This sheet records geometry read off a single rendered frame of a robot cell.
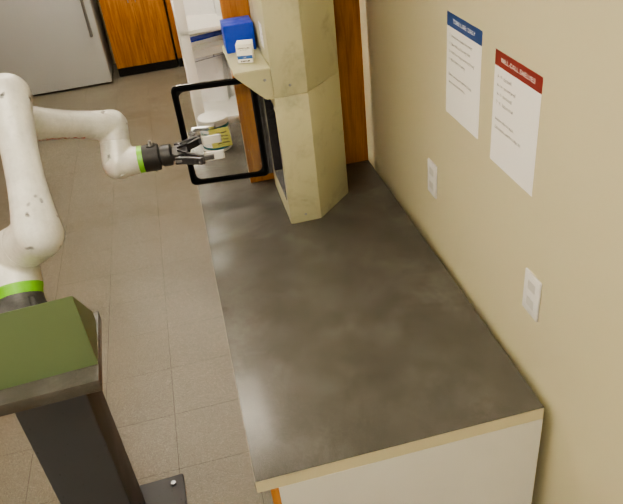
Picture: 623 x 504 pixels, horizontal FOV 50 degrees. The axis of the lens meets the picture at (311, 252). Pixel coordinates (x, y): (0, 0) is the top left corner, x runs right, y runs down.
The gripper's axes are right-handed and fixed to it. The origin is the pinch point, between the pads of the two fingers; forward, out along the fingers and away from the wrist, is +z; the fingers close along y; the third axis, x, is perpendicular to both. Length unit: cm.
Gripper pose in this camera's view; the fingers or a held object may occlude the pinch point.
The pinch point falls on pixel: (219, 146)
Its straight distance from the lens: 236.4
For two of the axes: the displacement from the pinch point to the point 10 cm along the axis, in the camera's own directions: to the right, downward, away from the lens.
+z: 9.8, -1.9, 1.1
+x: 0.9, 8.2, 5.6
